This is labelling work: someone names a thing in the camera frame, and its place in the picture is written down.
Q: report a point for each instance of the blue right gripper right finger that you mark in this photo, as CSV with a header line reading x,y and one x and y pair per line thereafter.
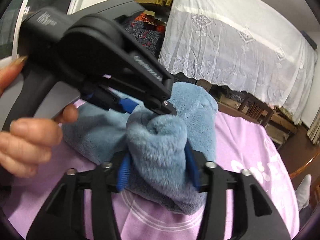
x,y
191,166

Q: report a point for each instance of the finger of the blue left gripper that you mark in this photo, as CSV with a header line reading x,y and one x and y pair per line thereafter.
x,y
127,105
160,108

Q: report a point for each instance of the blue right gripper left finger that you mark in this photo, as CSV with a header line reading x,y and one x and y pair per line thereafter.
x,y
124,171

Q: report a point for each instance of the blue fleece jacket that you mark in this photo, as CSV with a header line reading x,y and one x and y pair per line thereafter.
x,y
155,142

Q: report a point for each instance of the person's left hand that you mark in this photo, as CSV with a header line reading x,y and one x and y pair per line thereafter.
x,y
29,142

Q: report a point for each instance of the purple printed blanket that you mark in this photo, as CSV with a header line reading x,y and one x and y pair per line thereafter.
x,y
240,144

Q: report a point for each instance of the dark patterned fabric storage box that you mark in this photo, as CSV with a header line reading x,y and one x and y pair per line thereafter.
x,y
148,31

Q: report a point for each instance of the dark wooden chair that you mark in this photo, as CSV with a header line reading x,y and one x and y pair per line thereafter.
x,y
257,110

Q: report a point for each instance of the white lace cloth cover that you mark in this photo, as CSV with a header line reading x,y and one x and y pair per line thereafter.
x,y
245,45

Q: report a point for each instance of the white sock foot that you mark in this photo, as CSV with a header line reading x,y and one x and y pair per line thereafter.
x,y
303,192

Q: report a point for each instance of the brown wooden bed frame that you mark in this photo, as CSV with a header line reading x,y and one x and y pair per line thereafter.
x,y
222,107

